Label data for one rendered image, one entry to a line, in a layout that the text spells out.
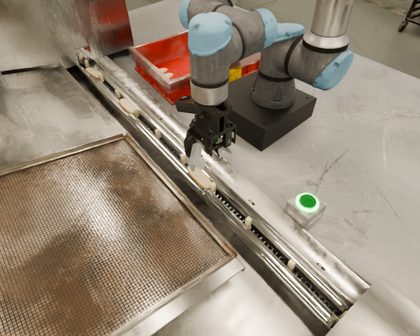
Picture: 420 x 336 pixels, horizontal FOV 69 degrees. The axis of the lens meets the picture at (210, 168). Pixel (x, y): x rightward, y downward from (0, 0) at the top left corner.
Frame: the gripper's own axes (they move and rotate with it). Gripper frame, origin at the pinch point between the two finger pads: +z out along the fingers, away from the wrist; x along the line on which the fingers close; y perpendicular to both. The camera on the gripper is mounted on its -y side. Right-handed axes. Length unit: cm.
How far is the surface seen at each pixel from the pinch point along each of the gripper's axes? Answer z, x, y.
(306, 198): 3.2, 13.2, 23.3
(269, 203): 7.7, 7.9, 17.1
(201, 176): 7.8, -0.2, -1.2
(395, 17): 93, 379, -119
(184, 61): 11, 36, -62
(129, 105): 7.9, -0.5, -42.8
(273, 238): 8.9, 2.0, 24.2
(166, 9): 12, 62, -117
